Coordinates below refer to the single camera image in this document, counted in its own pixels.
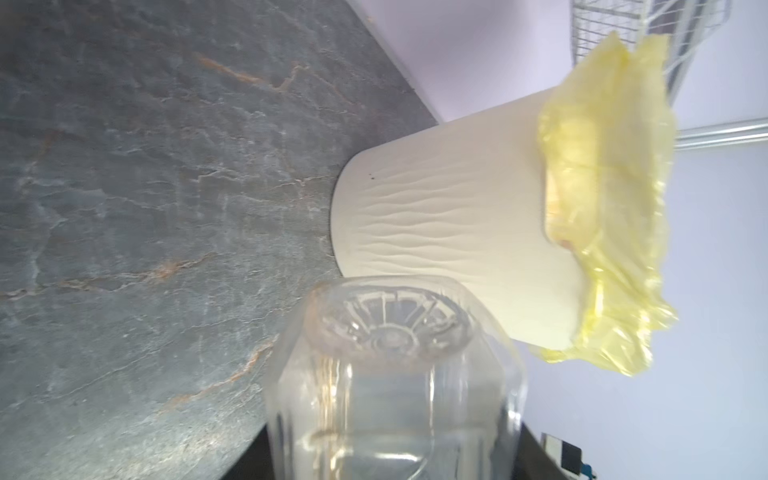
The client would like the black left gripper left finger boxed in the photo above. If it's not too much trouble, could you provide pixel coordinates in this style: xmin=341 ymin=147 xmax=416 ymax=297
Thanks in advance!
xmin=221 ymin=426 xmax=270 ymax=480

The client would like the white ribbed trash bin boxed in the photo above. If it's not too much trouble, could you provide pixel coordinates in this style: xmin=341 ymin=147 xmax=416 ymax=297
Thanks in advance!
xmin=330 ymin=90 xmax=588 ymax=350

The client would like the yellow bin liner bag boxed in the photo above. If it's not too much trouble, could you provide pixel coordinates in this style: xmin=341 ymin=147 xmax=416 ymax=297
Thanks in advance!
xmin=538 ymin=33 xmax=677 ymax=376

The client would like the white wire shelf basket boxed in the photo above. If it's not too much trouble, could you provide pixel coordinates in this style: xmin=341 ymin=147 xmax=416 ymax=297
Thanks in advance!
xmin=570 ymin=0 xmax=733 ymax=101

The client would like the clear bottle green cap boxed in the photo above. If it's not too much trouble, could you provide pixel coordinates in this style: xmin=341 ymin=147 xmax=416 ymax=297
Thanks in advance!
xmin=263 ymin=276 xmax=527 ymax=479

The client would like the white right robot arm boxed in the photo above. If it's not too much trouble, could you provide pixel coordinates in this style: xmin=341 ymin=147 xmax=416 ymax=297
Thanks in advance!
xmin=541 ymin=434 xmax=598 ymax=480

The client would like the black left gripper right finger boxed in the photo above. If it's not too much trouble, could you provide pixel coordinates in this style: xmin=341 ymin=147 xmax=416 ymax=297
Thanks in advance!
xmin=515 ymin=424 xmax=566 ymax=480

